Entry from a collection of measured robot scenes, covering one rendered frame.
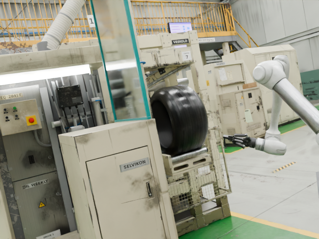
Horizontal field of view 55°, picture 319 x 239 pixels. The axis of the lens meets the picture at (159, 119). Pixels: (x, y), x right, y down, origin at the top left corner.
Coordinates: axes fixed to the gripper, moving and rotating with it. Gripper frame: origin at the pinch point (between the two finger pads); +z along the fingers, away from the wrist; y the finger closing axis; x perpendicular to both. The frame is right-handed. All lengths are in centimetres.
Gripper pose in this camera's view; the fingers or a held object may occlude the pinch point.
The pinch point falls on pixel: (228, 137)
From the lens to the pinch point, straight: 235.2
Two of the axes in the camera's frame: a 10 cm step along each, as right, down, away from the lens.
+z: -9.4, -2.1, 2.7
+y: -0.5, 8.6, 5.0
